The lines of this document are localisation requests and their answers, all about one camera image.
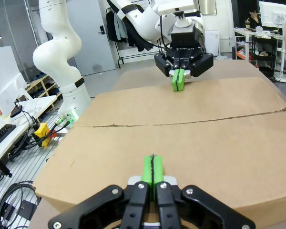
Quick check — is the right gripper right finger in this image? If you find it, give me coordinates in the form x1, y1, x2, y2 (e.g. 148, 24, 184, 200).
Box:
153, 154, 256, 229

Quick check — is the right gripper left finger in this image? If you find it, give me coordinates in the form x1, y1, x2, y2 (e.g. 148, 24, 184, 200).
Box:
47, 154, 154, 229

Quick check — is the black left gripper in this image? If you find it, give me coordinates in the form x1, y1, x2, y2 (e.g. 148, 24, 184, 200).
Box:
153, 25, 215, 93

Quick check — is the large brown cardboard box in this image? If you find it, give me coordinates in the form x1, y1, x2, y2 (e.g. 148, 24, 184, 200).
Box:
32, 76, 286, 225

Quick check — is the white box appliance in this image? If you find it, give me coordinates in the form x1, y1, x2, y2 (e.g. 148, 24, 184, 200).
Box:
204, 29, 221, 57

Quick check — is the small orange box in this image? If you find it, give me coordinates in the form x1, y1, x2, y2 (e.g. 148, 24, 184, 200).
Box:
235, 49, 248, 60

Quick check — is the white desk with monitor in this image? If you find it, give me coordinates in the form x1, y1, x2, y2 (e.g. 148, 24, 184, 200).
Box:
232, 26, 286, 81

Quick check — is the rack with dark clothes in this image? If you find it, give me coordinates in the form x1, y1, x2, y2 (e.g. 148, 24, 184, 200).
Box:
105, 6, 158, 69

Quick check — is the seated person in black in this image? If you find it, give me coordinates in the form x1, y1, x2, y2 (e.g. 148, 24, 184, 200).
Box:
245, 10, 261, 31

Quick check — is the black metal cart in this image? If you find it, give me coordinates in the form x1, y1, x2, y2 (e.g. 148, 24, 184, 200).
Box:
251, 35, 278, 77

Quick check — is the grey door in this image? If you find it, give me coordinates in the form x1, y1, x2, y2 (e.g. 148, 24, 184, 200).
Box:
69, 0, 117, 77

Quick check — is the white computer monitor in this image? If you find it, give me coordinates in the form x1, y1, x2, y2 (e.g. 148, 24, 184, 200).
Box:
258, 0, 286, 28

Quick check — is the yellow connector block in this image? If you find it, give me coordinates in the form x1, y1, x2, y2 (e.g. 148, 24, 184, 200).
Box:
34, 122, 51, 147

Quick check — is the wooden cubby shoe shelf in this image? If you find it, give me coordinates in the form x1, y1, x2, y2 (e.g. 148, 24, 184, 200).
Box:
23, 73, 62, 120

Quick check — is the white worktable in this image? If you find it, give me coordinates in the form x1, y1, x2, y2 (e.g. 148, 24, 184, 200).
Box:
0, 94, 58, 166

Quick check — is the black stand leg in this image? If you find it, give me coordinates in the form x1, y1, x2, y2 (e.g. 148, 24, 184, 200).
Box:
0, 148, 13, 178

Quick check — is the black computer keyboard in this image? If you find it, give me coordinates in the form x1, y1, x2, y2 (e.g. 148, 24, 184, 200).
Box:
0, 124, 17, 150

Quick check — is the white flat panel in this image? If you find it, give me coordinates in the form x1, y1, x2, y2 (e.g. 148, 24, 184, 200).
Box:
0, 45, 27, 120

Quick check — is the thin black camera cable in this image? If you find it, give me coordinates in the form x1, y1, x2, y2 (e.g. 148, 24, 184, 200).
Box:
158, 13, 173, 54

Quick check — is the black left arm cable sleeve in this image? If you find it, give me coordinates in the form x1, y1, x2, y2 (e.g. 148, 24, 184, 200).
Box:
122, 16, 155, 52

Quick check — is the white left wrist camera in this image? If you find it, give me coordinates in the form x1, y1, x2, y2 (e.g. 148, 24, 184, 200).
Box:
156, 0, 201, 27

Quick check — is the black cable bundle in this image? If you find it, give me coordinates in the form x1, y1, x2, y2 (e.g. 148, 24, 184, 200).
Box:
7, 114, 75, 163

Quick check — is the coiled black cable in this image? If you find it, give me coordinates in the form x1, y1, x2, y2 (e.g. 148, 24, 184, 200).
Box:
0, 181, 40, 227

